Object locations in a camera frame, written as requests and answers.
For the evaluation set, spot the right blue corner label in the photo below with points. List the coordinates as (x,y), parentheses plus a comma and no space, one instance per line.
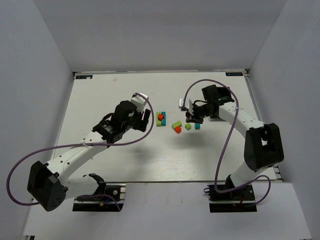
(234,74)

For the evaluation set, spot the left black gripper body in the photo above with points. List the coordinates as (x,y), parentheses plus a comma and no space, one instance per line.
(144,119)

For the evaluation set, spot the left blue corner label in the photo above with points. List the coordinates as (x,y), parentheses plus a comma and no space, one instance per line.
(82,77)

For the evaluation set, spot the teal arch block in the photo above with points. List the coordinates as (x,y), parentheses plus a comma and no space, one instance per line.
(164,120)

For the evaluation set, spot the green arch block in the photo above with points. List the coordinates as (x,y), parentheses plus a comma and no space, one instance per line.
(158,123)

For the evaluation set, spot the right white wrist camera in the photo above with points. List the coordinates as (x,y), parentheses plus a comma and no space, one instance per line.
(185,105)

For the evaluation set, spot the green rectangular block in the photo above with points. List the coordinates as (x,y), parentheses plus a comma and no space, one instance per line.
(176,124)

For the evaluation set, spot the teal cube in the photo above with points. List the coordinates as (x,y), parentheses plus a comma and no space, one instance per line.
(197,126)

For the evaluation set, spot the red cube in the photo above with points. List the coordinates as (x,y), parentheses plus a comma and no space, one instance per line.
(178,129)
(160,117)

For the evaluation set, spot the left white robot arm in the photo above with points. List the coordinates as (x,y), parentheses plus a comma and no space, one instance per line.
(50,184)

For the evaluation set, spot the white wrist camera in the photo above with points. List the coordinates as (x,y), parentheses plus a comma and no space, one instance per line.
(139,101)
(185,105)

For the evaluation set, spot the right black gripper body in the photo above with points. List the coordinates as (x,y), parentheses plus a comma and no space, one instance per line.
(191,117)

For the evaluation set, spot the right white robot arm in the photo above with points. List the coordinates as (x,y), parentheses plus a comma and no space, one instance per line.
(263,146)

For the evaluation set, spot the black plastic box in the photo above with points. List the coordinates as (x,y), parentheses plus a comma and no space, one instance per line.
(224,95)

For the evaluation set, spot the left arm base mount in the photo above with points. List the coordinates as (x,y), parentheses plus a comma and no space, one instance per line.
(111,199)

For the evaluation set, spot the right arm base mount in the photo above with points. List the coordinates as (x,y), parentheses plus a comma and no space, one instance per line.
(239,201)

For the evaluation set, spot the red cube front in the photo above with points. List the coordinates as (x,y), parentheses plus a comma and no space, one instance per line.
(178,129)

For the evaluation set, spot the green cube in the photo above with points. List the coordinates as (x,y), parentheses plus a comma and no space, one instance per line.
(188,126)

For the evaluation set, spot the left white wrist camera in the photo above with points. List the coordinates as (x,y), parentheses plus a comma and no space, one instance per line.
(139,101)

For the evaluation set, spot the blue corner label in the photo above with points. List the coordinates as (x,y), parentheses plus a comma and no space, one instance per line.
(82,77)
(234,74)

